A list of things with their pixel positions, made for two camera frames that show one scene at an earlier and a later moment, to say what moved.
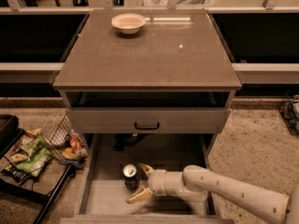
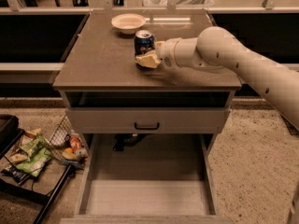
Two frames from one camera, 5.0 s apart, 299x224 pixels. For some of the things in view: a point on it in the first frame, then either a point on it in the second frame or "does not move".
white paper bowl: (129, 23) does not move
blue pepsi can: (131, 176) → (144, 43)
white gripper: (158, 181) → (166, 53)
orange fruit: (68, 150) does not move
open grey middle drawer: (102, 196) does not move
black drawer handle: (147, 128) does not move
